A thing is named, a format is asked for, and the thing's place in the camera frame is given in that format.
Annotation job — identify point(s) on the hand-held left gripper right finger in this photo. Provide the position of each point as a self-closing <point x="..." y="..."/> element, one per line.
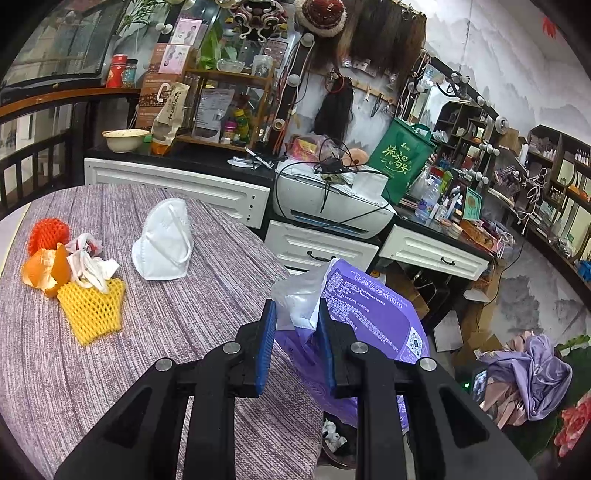
<point x="327" y="350"/>

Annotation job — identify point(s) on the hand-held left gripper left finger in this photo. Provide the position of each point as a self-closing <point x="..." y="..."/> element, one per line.
<point x="267" y="341"/>

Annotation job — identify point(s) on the purple plastic tissue wrapper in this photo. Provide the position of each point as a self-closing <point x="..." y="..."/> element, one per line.
<point x="369" y="304"/>

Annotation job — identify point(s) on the dark trash bin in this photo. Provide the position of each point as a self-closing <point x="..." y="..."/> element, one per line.
<point x="346" y="459"/>

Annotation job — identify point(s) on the white face mask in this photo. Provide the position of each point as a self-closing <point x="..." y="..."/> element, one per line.
<point x="161" y="240"/>

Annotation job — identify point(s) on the pink cloth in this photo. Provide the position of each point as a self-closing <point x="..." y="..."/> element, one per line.
<point x="503" y="408"/>

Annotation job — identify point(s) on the purple satin cloth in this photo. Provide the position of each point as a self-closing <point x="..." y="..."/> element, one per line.
<point x="535" y="374"/>

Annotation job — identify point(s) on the crumpled white tissue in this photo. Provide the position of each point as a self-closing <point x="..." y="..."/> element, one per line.
<point x="333" y="436"/>
<point x="87" y="267"/>

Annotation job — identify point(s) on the pink artificial flower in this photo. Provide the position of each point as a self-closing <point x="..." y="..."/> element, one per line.
<point x="575" y="424"/>

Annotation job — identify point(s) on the white printer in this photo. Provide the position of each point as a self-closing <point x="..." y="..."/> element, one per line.
<point x="314" y="203"/>

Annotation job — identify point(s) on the yellow foam fruit net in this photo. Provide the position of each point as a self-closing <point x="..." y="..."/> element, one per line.
<point x="92" y="314"/>

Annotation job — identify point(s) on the white cabinet panel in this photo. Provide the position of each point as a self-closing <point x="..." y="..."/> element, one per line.
<point x="175" y="189"/>

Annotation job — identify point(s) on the green framed picture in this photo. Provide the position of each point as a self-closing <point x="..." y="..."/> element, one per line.
<point x="473" y="204"/>

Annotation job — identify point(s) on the plastic water bottle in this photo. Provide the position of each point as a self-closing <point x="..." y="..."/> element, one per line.
<point x="427" y="201"/>

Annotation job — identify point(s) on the small white tray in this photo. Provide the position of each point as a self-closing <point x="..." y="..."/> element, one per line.
<point x="244" y="162"/>

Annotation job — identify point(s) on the pink yellow packet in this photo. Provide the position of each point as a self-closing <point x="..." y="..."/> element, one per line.
<point x="304" y="148"/>

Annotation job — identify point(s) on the green tote bag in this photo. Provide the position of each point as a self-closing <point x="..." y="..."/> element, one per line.
<point x="401" y="159"/>

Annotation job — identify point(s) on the orange peel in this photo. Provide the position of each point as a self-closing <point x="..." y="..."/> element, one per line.
<point x="41" y="272"/>

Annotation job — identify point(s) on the black hanging wig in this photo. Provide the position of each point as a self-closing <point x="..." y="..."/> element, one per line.
<point x="334" y="110"/>

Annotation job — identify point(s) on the kraft paper snack bag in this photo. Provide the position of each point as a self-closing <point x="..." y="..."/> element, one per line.
<point x="171" y="115"/>

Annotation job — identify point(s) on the orange foam fruit net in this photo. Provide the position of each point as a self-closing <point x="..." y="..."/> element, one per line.
<point x="46" y="233"/>

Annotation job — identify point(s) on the cream bowl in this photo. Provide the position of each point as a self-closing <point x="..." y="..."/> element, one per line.
<point x="124" y="141"/>

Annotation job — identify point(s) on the wooden shelf rack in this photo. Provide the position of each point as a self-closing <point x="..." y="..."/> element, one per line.
<point x="231" y="78"/>

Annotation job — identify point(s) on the brown patterned boxes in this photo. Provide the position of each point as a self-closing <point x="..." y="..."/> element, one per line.
<point x="147" y="92"/>

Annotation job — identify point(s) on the vanity mirror with bulbs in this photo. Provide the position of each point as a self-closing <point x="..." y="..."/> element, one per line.
<point x="461" y="106"/>

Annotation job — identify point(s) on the pink photo card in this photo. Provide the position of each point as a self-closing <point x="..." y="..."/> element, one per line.
<point x="187" y="31"/>
<point x="174" y="59"/>

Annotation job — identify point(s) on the dark wooden chair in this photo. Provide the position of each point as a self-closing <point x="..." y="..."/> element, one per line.
<point x="37" y="152"/>

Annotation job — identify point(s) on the glass jar dark lid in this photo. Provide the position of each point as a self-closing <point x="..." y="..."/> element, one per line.
<point x="130" y="74"/>

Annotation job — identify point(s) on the red tin can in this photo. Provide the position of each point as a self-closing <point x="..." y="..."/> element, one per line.
<point x="116" y="71"/>

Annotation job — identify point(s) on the row of brown hair extensions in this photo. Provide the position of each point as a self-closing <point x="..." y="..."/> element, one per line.
<point x="383" y="37"/>

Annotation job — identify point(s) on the wooden bar counter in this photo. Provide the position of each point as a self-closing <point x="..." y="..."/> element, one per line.
<point x="55" y="99"/>

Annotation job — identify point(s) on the ornate costume headdress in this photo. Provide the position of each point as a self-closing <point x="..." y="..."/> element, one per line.
<point x="256" y="18"/>

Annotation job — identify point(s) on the red embroidered fur hat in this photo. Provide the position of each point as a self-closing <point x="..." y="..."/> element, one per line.
<point x="321" y="16"/>

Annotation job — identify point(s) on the green bamboo plant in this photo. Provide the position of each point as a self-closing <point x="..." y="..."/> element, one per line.
<point x="138" y="14"/>

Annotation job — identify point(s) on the red hanging ornament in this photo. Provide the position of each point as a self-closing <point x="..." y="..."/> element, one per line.
<point x="551" y="27"/>

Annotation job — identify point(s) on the dark wooden wall shelf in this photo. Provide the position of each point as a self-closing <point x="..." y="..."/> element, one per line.
<point x="563" y="184"/>

